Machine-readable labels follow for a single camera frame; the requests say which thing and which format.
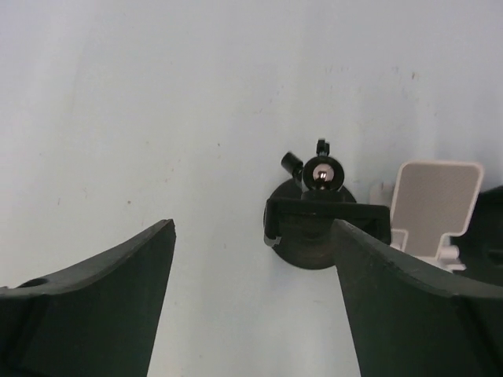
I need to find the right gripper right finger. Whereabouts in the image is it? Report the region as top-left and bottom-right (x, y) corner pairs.
(332, 220), (502, 376)

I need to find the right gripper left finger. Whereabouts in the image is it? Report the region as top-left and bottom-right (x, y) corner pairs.
(1, 220), (176, 377)

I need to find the white phone stand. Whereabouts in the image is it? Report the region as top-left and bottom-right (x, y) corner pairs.
(369, 160), (484, 273)

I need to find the black round base phone stand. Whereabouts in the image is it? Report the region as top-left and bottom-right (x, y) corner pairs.
(263, 139), (391, 270)

